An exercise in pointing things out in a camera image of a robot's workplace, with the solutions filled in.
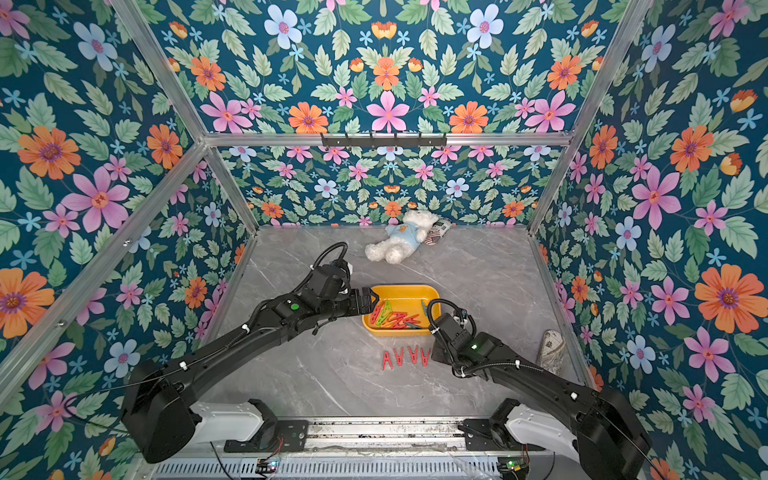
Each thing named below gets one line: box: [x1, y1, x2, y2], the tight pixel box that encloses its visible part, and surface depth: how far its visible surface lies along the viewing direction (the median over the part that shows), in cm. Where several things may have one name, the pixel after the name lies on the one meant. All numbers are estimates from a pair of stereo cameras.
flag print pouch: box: [536, 329, 565, 375], surface depth 88 cm
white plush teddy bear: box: [365, 210, 439, 265], surface depth 107 cm
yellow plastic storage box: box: [362, 284, 440, 337], surface depth 97 cm
